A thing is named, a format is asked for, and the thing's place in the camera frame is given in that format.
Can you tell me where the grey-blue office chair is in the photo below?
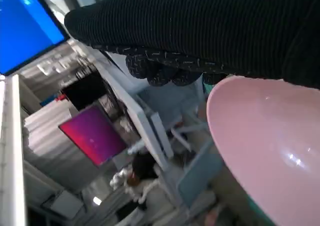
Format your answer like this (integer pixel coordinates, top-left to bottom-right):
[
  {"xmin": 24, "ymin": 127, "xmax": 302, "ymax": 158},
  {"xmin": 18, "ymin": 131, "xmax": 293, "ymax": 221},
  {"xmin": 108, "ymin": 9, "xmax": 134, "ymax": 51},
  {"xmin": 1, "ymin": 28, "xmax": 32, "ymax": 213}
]
[{"xmin": 176, "ymin": 140, "xmax": 226, "ymax": 209}]

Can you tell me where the blue computer monitor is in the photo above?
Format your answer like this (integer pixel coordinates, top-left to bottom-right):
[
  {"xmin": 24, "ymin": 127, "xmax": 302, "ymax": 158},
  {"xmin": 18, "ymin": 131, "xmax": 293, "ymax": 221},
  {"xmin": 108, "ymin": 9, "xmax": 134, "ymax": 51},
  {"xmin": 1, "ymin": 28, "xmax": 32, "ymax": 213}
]
[{"xmin": 0, "ymin": 0, "xmax": 70, "ymax": 76}]

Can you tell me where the purple computer monitor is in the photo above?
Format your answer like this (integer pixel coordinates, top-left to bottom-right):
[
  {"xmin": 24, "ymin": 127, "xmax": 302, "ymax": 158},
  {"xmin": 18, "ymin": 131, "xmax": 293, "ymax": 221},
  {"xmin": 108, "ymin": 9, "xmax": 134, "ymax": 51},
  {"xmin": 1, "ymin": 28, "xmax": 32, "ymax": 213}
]
[{"xmin": 58, "ymin": 104, "xmax": 127, "ymax": 167}]

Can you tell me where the person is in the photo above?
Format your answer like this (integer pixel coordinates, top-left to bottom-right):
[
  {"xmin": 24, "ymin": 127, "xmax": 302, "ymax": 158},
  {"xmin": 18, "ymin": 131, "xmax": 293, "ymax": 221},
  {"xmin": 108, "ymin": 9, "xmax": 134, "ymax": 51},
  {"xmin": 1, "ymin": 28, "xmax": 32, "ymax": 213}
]
[{"xmin": 109, "ymin": 152, "xmax": 173, "ymax": 226}]

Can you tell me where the pink bowl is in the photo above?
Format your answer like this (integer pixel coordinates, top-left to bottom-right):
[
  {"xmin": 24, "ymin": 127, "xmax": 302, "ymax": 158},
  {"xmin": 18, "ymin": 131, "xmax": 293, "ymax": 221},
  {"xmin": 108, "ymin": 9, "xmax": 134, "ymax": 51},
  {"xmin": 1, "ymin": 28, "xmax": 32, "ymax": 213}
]
[{"xmin": 206, "ymin": 75, "xmax": 320, "ymax": 226}]

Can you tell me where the white desk partition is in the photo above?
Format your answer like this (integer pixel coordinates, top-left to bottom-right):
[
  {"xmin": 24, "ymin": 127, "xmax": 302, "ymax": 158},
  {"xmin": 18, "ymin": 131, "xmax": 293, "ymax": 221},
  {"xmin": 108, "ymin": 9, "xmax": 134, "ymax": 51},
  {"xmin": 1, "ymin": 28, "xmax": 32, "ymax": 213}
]
[{"xmin": 0, "ymin": 74, "xmax": 27, "ymax": 226}]

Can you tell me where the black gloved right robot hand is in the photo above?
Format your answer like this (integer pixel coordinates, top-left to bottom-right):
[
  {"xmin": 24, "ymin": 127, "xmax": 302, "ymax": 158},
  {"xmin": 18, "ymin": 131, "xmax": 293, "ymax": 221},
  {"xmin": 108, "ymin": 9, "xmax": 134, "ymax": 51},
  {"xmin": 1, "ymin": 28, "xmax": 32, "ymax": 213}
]
[{"xmin": 64, "ymin": 0, "xmax": 320, "ymax": 90}]

